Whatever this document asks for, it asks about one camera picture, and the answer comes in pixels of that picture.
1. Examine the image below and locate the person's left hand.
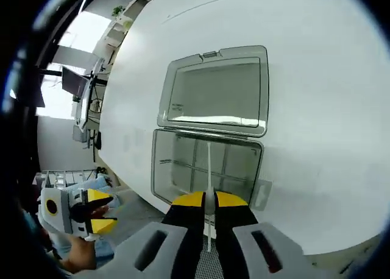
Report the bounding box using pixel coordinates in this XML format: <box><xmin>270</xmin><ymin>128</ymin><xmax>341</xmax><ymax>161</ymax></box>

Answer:
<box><xmin>59</xmin><ymin>235</ymin><xmax>101</xmax><ymax>274</ymax></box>

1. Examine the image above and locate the clear plastic divider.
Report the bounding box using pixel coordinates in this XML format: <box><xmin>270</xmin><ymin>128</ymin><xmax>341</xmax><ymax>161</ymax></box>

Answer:
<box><xmin>204</xmin><ymin>142</ymin><xmax>218</xmax><ymax>253</ymax></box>

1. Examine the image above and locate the clear plastic organizer box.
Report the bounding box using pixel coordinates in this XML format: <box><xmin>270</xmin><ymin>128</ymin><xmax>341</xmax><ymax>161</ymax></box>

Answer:
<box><xmin>151</xmin><ymin>44</ymin><xmax>273</xmax><ymax>213</ymax></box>

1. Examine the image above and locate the grey mesh office chair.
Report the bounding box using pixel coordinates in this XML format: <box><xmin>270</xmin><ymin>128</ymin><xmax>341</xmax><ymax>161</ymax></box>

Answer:
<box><xmin>199</xmin><ymin>221</ymin><xmax>222</xmax><ymax>279</ymax></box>

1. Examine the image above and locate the white side desk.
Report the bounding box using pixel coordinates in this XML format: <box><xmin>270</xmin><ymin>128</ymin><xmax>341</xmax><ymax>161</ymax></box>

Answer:
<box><xmin>72</xmin><ymin>58</ymin><xmax>108</xmax><ymax>132</ymax></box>

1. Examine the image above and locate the black desk monitor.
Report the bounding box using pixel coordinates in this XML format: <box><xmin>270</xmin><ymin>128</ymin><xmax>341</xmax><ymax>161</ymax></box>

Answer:
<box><xmin>62</xmin><ymin>66</ymin><xmax>90</xmax><ymax>101</ymax></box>

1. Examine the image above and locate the white table strip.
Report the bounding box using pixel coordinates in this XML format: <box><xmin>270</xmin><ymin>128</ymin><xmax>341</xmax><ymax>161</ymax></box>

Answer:
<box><xmin>160</xmin><ymin>0</ymin><xmax>242</xmax><ymax>24</ymax></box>

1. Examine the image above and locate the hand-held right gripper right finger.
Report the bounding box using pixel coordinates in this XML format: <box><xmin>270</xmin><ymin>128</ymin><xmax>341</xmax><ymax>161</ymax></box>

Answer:
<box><xmin>214</xmin><ymin>191</ymin><xmax>305</xmax><ymax>279</ymax></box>

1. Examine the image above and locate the white low shelf unit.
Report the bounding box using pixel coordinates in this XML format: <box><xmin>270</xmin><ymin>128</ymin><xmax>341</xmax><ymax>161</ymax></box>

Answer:
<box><xmin>102</xmin><ymin>13</ymin><xmax>137</xmax><ymax>62</ymax></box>

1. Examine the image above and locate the black hanging panel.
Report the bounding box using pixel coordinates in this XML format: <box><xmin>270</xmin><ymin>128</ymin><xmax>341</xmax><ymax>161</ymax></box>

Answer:
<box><xmin>29</xmin><ymin>64</ymin><xmax>46</xmax><ymax>108</ymax></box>

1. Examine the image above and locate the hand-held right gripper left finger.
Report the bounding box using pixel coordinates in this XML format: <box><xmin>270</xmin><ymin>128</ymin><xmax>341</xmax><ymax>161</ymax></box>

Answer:
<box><xmin>117</xmin><ymin>191</ymin><xmax>205</xmax><ymax>279</ymax></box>

